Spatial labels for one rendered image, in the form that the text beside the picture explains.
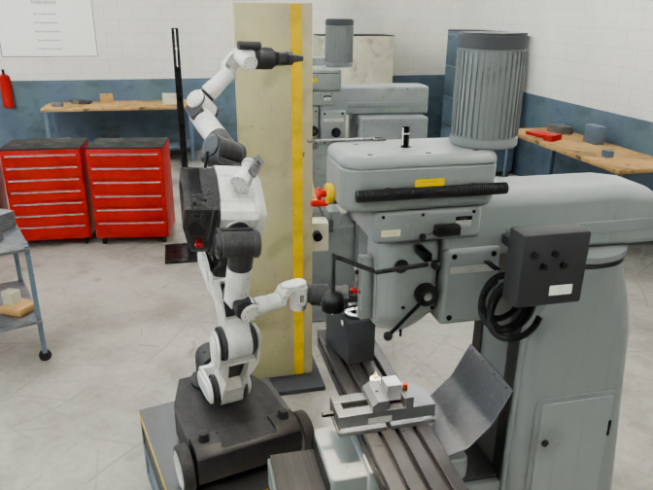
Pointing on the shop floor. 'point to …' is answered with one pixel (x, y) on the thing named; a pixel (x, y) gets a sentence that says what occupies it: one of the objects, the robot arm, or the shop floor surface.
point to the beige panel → (281, 182)
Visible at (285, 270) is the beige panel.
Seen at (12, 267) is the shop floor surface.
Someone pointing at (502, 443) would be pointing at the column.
